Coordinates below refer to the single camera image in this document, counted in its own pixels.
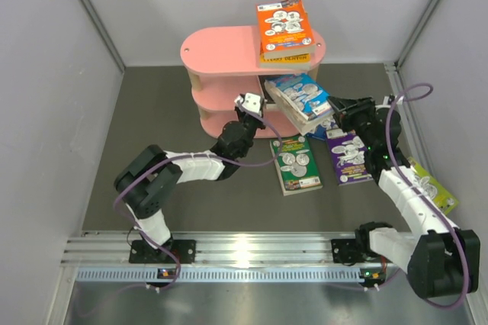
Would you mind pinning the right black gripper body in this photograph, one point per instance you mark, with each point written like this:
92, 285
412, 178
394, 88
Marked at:
358, 117

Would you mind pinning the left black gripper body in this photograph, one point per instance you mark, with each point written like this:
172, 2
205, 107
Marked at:
250, 124

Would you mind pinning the blue 26-storey treehouse book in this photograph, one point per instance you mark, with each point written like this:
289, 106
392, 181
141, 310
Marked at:
301, 99

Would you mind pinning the dark blue treehouse book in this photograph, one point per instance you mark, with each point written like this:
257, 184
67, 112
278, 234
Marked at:
319, 132

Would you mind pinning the purple treehouse book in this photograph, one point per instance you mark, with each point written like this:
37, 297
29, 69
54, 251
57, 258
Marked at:
347, 153

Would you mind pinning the dark tale of two cities book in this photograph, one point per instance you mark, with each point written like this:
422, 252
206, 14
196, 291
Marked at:
270, 105

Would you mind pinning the yellow 130-storey treehouse book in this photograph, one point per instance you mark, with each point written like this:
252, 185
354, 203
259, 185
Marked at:
296, 62

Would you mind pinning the orange 78-storey treehouse book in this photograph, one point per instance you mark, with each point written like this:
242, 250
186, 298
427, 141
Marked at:
284, 29

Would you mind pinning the lime green treehouse book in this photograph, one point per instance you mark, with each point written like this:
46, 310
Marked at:
443, 199

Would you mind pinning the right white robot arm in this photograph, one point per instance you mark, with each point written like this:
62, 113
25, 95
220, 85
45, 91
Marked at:
440, 259

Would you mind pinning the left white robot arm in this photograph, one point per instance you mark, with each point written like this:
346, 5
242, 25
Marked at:
150, 179

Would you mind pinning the pink three-tier shelf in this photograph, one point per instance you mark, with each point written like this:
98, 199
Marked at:
222, 63

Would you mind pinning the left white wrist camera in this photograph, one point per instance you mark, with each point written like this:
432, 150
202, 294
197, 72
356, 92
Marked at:
250, 103

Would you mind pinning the aluminium mounting rail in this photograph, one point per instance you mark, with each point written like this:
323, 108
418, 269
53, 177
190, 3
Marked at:
226, 258

